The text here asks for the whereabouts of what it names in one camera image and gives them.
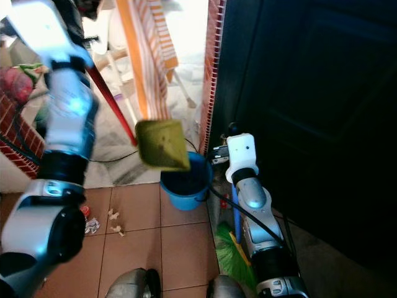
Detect yellow-green dustpan with red handle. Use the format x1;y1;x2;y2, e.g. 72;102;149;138
87;65;192;172

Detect green broom with blue handle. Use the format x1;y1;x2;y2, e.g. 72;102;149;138
213;181;259;291

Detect blue plastic bucket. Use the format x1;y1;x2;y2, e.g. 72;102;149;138
159;151;213;212

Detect red brick pillar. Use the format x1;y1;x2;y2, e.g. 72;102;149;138
198;0;228;156

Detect red bag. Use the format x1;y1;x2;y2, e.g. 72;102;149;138
2;66;39;105

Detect orange striped cloth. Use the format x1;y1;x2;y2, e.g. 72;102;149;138
116;0;178;123

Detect dark panelled door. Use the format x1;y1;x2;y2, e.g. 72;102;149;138
210;0;397;264

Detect pale paper scraps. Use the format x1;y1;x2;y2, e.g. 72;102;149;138
107;209;126;238

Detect grey right robot foot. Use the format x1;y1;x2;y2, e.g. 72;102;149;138
207;275;256;298

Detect grey robot foot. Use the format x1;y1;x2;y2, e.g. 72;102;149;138
104;268;160;298
207;275;256;298

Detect red and white wrapper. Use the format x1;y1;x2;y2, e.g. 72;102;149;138
82;205;101;235

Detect grey left robot foot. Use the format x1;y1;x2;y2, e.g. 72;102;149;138
104;268;160;298

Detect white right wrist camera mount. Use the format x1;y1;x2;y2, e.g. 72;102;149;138
225;133;261;183

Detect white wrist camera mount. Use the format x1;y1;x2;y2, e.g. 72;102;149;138
6;0;95;65
225;133;261;183

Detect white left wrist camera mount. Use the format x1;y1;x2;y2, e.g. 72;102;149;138
6;0;95;65

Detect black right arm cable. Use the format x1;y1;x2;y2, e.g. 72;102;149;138
210;186;286;246

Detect low red brick wall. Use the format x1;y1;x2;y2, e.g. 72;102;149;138
0;93;51;182

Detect black floor cable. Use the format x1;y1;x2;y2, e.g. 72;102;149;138
0;132;51;165

